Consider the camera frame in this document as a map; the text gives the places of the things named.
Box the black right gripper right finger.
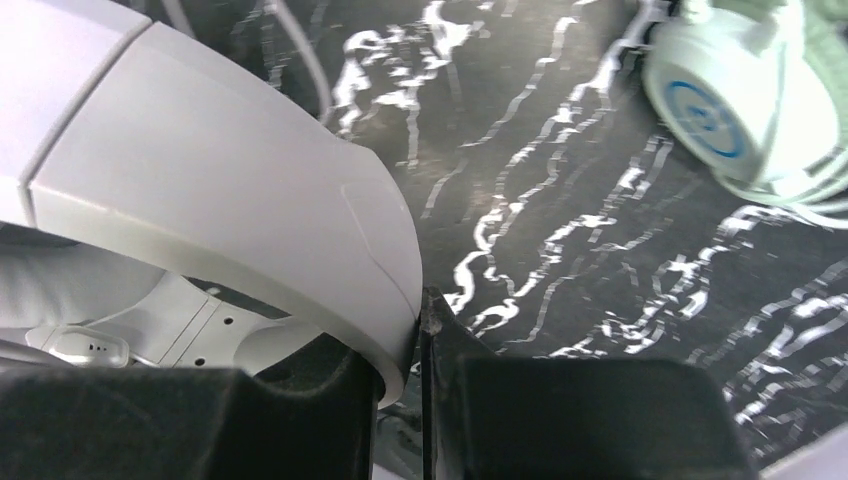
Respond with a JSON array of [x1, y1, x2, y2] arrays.
[[419, 287, 758, 479]]

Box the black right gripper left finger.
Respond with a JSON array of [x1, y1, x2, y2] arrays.
[[1, 335, 383, 479]]

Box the grey white headphones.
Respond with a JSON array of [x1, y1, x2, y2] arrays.
[[1, 1, 422, 407]]

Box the white grey headphone cable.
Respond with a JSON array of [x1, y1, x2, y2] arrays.
[[158, 0, 336, 124]]

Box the mint green headphones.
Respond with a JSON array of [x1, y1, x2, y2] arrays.
[[642, 1, 847, 230]]

